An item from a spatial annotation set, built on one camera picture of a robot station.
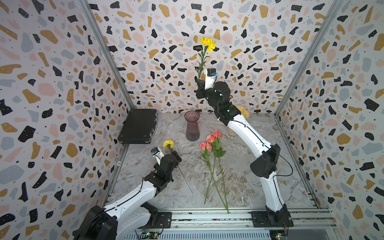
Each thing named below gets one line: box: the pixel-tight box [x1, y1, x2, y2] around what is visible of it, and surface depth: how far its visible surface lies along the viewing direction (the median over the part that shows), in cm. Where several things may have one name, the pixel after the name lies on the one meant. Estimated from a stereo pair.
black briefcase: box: [118, 109, 158, 144], surface depth 109 cm
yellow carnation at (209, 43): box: [196, 36, 217, 79], surface depth 63 cm
